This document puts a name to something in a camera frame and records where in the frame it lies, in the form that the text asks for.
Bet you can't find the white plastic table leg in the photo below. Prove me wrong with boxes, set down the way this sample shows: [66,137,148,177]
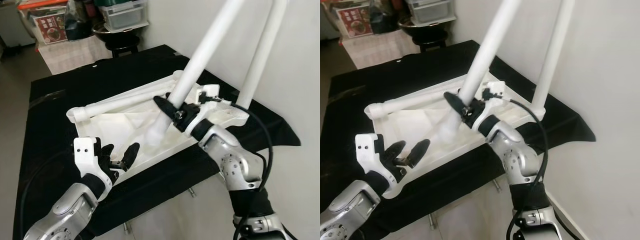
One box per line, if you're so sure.
[235,0,290,110]
[67,80,176,121]
[367,87,463,118]
[146,0,247,147]
[435,0,523,146]
[530,0,576,115]

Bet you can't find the clear plastic storage bin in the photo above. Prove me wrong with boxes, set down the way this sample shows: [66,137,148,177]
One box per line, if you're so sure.
[97,0,150,32]
[405,0,458,26]

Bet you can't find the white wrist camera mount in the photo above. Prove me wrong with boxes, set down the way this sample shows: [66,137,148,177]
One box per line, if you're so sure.
[73,137,115,187]
[182,84,236,138]
[472,80,511,136]
[355,133,402,198]

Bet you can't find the black round stool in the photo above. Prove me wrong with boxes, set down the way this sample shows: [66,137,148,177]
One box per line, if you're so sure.
[92,20,141,58]
[397,17,448,53]

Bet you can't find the black tablecloth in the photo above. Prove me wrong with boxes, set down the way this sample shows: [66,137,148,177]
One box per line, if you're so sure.
[12,44,302,238]
[320,40,597,240]

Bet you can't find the metal folding table frame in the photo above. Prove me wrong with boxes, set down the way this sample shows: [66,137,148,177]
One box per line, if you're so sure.
[122,186,197,236]
[427,179,501,230]

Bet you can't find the red printed box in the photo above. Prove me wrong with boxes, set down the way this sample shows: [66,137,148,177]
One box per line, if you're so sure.
[17,0,68,46]
[327,0,375,40]

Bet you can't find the white plastic table top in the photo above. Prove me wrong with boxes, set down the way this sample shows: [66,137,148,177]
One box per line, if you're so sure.
[66,70,251,171]
[364,70,538,198]

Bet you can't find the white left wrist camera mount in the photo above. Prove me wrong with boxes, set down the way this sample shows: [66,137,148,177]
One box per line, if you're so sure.
[355,133,402,198]
[73,137,115,187]

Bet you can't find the white cloth covered bench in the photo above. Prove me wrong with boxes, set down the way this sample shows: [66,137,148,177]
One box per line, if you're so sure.
[37,35,113,76]
[342,30,418,70]

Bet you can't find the black bag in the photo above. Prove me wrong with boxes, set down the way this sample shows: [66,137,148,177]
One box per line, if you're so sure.
[65,0,98,42]
[370,0,406,36]

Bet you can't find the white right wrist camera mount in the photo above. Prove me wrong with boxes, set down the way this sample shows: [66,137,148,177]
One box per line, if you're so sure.
[472,80,511,136]
[182,84,236,138]

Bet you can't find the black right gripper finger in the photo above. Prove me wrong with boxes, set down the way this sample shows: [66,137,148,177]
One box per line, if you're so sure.
[443,91,471,117]
[152,95,182,120]

